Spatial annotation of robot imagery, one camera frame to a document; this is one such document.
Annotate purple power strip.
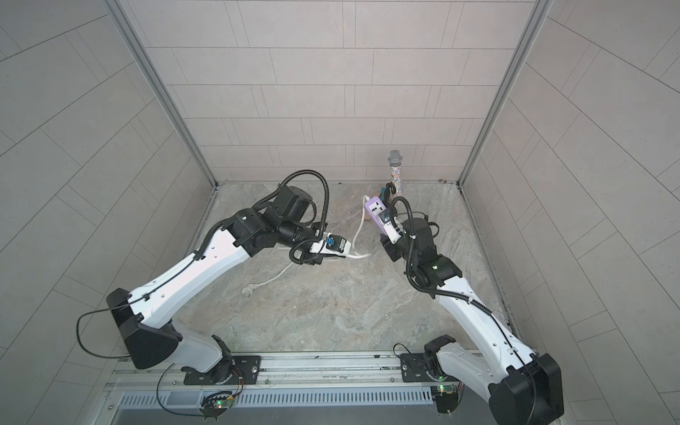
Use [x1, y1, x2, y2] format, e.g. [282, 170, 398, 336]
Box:
[364, 197, 395, 238]

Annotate white power cord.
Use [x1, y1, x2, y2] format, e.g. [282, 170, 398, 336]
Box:
[241, 194, 378, 298]

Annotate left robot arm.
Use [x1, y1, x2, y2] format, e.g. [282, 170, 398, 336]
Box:
[106, 169, 350, 384]

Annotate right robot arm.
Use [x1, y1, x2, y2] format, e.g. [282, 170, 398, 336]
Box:
[365, 197, 565, 424]

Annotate glitter microphone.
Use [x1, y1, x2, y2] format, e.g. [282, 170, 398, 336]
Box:
[388, 150, 403, 197]

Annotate right circuit board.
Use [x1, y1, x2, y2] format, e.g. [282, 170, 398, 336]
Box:
[430, 382, 465, 416]

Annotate circuit board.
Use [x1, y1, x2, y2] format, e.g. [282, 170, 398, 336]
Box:
[199, 391, 235, 421]
[430, 382, 465, 416]

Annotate left circuit board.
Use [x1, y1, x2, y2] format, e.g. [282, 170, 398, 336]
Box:
[199, 391, 235, 421]

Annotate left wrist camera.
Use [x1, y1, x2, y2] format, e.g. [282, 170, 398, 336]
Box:
[326, 235, 347, 253]

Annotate aluminium mounting rail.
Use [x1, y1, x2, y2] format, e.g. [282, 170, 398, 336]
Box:
[105, 347, 548, 394]

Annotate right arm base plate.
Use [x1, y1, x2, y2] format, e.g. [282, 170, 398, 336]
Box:
[398, 352, 457, 384]

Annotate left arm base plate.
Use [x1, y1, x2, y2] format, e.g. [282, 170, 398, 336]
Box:
[181, 355, 261, 385]

